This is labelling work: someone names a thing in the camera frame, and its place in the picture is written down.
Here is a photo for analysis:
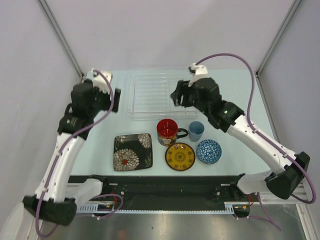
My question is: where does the slotted cable duct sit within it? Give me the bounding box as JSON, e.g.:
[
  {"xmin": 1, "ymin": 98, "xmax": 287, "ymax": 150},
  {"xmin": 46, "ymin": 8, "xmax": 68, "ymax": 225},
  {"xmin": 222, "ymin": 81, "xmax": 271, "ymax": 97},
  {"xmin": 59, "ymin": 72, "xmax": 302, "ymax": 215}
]
[{"xmin": 76, "ymin": 201, "xmax": 236, "ymax": 214}]

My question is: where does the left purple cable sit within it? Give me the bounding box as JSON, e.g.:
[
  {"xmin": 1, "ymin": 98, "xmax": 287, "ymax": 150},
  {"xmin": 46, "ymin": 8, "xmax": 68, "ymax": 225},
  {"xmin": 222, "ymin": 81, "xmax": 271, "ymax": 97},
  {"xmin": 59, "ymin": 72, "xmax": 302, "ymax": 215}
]
[{"xmin": 34, "ymin": 70, "xmax": 124, "ymax": 238}]

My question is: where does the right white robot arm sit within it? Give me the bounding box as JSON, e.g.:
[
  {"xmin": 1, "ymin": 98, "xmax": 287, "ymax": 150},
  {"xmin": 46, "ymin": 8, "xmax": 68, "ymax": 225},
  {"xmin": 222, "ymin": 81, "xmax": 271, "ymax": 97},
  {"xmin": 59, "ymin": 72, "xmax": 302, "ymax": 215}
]
[{"xmin": 170, "ymin": 77, "xmax": 310, "ymax": 201}]

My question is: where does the blue white patterned bowl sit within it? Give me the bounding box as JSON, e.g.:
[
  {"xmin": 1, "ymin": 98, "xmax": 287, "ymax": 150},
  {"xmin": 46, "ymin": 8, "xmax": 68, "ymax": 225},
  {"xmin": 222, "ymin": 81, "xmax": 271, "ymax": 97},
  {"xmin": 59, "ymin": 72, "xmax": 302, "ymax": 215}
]
[{"xmin": 196, "ymin": 139, "xmax": 222, "ymax": 165}]

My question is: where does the clear plastic dish rack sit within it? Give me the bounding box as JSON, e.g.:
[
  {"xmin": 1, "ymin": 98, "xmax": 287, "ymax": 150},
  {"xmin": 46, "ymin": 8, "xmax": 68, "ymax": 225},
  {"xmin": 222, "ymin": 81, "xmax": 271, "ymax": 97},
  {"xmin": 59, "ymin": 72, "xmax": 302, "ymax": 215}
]
[{"xmin": 127, "ymin": 69, "xmax": 199, "ymax": 121}]

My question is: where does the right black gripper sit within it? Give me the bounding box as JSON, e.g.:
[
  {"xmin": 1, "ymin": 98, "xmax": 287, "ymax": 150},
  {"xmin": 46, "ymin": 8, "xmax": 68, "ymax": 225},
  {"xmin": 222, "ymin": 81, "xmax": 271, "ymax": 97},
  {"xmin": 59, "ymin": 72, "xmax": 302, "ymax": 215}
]
[{"xmin": 170, "ymin": 80, "xmax": 210, "ymax": 116}]

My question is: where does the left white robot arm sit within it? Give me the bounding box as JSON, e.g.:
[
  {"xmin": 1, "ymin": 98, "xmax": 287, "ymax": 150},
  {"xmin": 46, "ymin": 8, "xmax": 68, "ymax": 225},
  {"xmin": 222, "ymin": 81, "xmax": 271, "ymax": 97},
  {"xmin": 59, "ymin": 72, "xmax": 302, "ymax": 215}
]
[{"xmin": 22, "ymin": 79, "xmax": 121, "ymax": 226}]

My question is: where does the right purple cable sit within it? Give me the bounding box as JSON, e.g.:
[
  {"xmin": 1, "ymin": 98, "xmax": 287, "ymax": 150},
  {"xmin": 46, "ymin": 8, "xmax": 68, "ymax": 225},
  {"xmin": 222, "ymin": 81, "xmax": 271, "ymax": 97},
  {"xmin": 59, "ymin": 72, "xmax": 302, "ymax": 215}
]
[{"xmin": 196, "ymin": 52, "xmax": 316, "ymax": 231}]

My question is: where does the red black mug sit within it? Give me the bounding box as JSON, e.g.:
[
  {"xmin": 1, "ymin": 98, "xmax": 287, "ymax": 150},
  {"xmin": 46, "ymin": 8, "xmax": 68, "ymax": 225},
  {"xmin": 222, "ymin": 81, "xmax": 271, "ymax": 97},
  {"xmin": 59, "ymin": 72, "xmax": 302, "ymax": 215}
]
[{"xmin": 156, "ymin": 118, "xmax": 189, "ymax": 147}]

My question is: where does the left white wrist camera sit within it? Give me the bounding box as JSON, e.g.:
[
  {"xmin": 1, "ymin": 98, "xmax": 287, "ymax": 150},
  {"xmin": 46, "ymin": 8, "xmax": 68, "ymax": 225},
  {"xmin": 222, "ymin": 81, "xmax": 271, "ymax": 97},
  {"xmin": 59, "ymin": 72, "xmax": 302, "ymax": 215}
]
[{"xmin": 91, "ymin": 68, "xmax": 113, "ymax": 95}]

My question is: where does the light blue cup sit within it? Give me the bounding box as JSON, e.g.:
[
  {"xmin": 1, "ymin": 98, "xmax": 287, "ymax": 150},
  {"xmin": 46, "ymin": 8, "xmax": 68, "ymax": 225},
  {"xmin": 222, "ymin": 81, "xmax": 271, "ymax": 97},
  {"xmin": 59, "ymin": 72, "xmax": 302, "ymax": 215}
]
[{"xmin": 188, "ymin": 121, "xmax": 205, "ymax": 142}]

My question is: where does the aluminium frame rail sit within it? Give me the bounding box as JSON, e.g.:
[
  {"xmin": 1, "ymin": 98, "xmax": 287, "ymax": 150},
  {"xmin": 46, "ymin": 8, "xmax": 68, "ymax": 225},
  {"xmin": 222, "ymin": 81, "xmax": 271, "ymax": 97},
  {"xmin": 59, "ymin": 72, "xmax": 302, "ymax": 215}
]
[{"xmin": 74, "ymin": 182, "xmax": 307, "ymax": 205}]

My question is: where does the black floral square plate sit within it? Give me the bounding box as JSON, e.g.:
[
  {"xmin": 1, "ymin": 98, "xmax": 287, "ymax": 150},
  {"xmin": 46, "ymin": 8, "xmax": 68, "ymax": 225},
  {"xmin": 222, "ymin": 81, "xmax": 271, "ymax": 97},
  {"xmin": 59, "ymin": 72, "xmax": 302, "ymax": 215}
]
[{"xmin": 113, "ymin": 133, "xmax": 153, "ymax": 172}]

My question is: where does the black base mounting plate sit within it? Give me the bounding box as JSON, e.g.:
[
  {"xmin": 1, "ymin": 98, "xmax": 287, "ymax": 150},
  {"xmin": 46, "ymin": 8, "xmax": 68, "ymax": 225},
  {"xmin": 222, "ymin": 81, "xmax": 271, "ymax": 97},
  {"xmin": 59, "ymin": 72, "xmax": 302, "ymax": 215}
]
[{"xmin": 67, "ymin": 174, "xmax": 261, "ymax": 203}]

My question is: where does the yellow round patterned plate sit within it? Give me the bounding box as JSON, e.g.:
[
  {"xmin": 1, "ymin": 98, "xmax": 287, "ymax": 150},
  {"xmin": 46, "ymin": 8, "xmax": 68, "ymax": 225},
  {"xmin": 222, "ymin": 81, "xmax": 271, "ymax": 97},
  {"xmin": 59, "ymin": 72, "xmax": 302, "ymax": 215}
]
[{"xmin": 164, "ymin": 142, "xmax": 196, "ymax": 172}]

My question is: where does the purple cable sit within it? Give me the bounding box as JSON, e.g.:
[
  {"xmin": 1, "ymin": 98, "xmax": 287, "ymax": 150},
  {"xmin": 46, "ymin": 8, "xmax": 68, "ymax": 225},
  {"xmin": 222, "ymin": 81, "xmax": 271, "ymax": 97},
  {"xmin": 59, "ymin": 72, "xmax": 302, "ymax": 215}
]
[
  {"xmin": 196, "ymin": 52, "xmax": 316, "ymax": 231},
  {"xmin": 34, "ymin": 70, "xmax": 124, "ymax": 238}
]

